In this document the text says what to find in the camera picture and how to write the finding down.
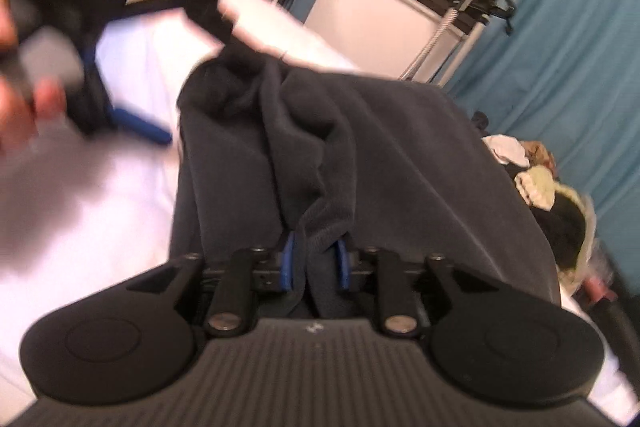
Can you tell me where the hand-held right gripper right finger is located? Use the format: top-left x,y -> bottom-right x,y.
332,239 -> 507,338

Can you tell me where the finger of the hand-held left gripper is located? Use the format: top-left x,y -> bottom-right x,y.
184,0 -> 242,54
70,42 -> 174,148

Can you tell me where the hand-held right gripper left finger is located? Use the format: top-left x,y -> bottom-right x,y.
125,231 -> 301,338

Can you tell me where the dark grey towel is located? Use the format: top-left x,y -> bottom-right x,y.
167,46 -> 563,321

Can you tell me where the cream and black clothes pile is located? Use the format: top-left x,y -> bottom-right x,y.
481,133 -> 602,280

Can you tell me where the person's left hand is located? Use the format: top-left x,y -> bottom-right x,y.
0,0 -> 69,155

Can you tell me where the white bed sheet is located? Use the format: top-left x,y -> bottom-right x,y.
0,0 -> 640,426

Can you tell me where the flexible metal hose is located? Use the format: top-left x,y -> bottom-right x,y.
399,6 -> 462,82

